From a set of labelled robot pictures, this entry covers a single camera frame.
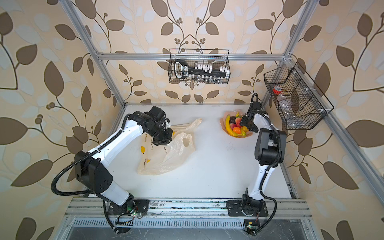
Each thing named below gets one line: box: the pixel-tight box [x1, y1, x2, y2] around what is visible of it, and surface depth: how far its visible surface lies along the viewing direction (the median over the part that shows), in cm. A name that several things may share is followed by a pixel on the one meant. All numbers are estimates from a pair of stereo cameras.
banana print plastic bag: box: [137, 118, 203, 175], surface depth 80 cm
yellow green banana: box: [225, 114, 241, 137], surface depth 101 cm
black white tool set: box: [174, 60, 230, 79], surface depth 84 cm
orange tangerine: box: [233, 126, 241, 134], surface depth 101 cm
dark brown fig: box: [229, 116, 237, 124], surface depth 105 cm
